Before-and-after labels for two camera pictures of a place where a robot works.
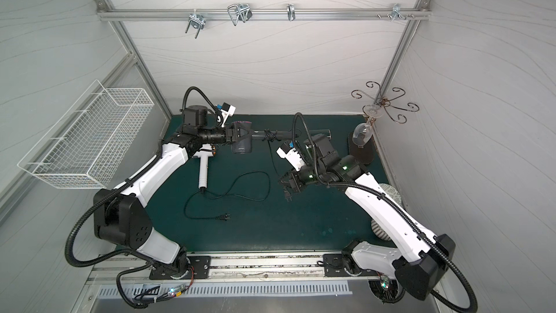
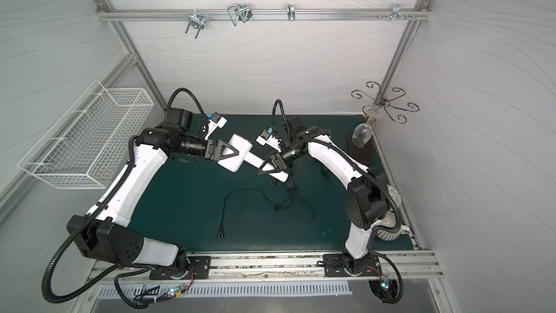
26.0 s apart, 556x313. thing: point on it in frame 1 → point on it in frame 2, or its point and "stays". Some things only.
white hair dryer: [205, 151] → [245, 155]
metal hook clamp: [396, 11] stays
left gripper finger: [244, 139] → [236, 153]
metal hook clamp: [196, 21] stays
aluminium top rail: [211, 14] stays
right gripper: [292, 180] → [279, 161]
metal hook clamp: [291, 13] stays
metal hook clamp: [241, 11] stays
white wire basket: [78, 150] stays
